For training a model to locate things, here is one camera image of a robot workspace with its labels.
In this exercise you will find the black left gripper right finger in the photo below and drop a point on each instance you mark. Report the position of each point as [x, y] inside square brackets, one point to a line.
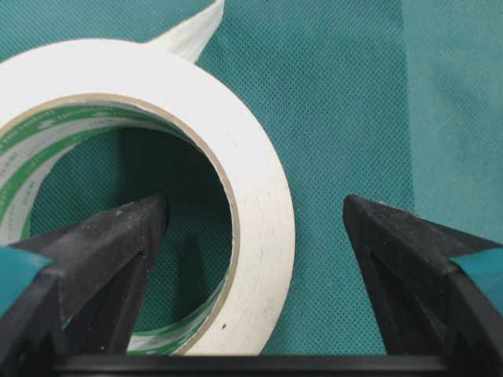
[435, 291]

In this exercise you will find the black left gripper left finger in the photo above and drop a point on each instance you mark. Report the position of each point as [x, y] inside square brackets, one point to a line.
[78, 289]

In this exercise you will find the white duct tape roll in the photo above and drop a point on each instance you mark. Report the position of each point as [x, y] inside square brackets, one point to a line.
[57, 96]

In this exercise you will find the green table cloth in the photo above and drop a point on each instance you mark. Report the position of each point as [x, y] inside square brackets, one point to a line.
[396, 101]

